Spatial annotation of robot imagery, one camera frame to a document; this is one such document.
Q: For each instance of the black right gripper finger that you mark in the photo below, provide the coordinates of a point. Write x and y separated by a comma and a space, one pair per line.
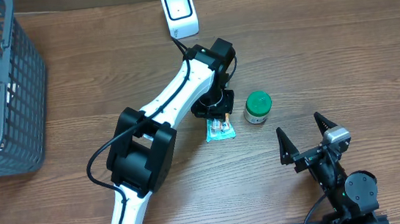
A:
288, 151
323, 123

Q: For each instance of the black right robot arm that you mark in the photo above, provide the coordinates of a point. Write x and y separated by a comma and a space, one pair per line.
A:
353, 197

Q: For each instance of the grey plastic mesh basket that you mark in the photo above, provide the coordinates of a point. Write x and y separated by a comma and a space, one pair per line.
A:
23, 85

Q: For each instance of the orange small snack box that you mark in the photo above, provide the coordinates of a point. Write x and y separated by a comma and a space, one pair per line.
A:
221, 125

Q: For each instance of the white barcode scanner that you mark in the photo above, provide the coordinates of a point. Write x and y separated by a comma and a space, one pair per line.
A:
181, 18

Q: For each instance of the green lid jar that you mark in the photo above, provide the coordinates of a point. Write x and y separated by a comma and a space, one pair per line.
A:
257, 107

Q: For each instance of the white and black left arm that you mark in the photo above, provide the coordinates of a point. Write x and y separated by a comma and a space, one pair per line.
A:
141, 150

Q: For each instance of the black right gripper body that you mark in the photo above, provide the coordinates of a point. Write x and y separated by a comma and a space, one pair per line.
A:
309, 155

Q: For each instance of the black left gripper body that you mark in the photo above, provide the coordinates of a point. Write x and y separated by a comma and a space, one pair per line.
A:
210, 112

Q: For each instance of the teal plastic packet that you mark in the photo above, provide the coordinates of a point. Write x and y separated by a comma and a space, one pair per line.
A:
212, 136

